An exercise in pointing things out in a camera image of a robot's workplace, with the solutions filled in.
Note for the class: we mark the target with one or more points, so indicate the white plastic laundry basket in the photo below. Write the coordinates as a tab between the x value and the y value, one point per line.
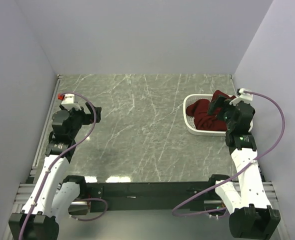
189	120

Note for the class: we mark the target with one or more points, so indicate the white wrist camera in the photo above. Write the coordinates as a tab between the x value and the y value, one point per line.
68	102
243	95

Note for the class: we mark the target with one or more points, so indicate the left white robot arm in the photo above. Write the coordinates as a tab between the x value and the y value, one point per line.
53	194

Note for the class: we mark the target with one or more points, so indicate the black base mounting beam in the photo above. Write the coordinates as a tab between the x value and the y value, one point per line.
138	196

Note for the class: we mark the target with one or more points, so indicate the dark red t-shirt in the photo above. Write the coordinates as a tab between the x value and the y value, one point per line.
202	120

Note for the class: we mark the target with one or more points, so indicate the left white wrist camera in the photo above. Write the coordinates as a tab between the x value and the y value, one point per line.
68	102

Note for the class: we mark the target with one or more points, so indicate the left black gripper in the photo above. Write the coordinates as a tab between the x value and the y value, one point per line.
88	117

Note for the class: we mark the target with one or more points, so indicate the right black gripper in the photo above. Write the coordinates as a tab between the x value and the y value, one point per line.
218	103

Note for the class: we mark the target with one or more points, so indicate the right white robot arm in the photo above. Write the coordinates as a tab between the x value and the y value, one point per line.
251	215

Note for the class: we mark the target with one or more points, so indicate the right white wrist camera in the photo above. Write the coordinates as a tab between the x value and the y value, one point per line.
243	95

